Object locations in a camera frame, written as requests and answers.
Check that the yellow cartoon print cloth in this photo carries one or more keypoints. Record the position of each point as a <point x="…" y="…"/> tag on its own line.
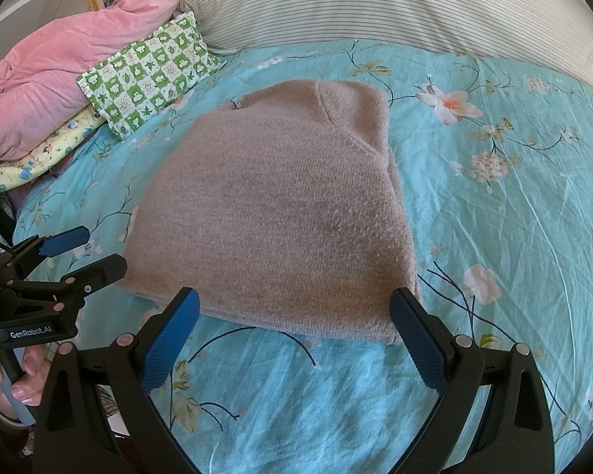
<point x="51" y="151"/>

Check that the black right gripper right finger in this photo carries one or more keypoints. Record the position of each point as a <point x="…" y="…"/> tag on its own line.
<point x="514" y="434"/>

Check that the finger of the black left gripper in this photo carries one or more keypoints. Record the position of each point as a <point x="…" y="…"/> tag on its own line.
<point x="23" y="258"/>
<point x="73" y="286"/>

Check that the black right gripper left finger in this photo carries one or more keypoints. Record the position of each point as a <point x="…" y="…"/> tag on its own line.
<point x="73" y="435"/>

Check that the pink quilted blanket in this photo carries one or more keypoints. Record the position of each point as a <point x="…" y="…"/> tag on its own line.
<point x="38" y="76"/>

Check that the grey striped bolster pillow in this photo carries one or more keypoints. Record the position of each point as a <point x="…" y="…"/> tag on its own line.
<point x="555" y="34"/>

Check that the turquoise floral bed sheet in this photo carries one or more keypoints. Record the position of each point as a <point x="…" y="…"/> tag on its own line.
<point x="496" y="163"/>

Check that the green white checkered pillow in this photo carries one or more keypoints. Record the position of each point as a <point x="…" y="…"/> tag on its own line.
<point x="134" y="84"/>

